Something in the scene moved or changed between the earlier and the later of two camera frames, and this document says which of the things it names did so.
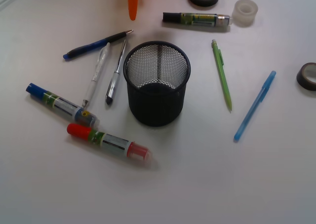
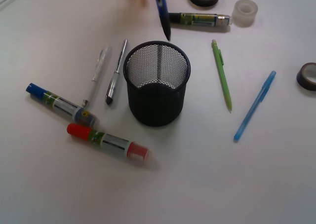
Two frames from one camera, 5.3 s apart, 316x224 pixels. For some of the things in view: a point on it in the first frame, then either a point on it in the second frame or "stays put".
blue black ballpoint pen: x=81 y=50 -> x=162 y=2
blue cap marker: x=64 y=105 stays put
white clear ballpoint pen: x=103 y=54 stays put
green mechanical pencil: x=218 y=59 stays put
